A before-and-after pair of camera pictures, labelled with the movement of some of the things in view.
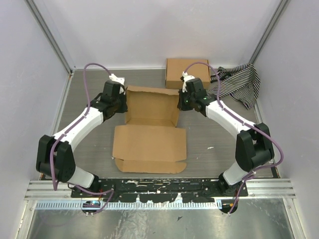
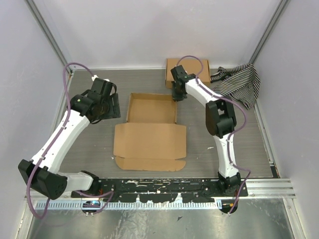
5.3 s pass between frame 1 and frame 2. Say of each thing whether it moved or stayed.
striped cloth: stayed
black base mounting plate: stayed
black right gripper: moved
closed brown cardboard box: stayed
